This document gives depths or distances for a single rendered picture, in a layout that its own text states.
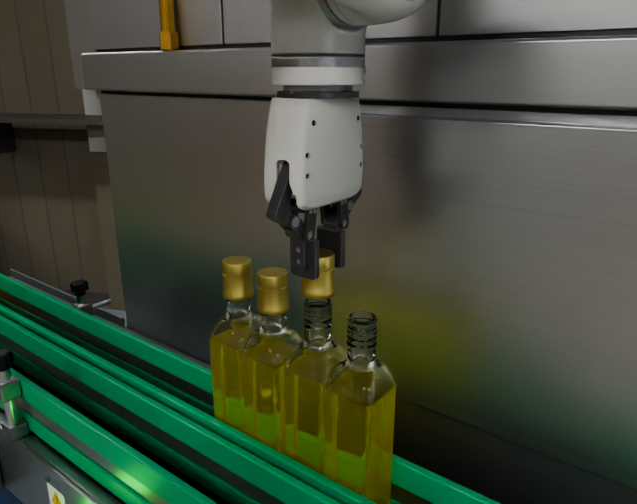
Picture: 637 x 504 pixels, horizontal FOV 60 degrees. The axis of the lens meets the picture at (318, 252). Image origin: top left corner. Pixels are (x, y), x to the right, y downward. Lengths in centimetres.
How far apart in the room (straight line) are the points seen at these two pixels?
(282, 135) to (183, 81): 38
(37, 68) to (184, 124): 312
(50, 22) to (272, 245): 323
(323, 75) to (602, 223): 28
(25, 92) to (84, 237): 97
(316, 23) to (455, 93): 18
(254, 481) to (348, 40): 46
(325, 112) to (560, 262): 26
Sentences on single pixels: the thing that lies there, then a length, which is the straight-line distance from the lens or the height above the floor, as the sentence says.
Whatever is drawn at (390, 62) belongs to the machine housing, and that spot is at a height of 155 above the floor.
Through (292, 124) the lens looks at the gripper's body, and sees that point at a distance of 49.
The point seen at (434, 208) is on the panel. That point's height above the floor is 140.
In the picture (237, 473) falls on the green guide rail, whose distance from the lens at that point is 68.
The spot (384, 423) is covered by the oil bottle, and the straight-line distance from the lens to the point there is 58.
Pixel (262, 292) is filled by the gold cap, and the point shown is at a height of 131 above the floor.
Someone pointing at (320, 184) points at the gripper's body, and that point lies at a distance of 50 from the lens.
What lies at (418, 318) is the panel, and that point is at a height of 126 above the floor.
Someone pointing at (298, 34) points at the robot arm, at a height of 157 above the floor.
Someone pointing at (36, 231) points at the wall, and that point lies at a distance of 425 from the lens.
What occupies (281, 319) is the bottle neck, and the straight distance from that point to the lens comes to 61.
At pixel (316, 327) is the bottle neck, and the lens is 57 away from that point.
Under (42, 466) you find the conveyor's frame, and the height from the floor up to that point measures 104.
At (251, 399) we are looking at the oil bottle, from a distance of 65.
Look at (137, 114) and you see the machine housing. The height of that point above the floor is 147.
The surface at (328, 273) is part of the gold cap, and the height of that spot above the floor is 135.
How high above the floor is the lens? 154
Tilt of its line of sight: 18 degrees down
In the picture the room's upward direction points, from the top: straight up
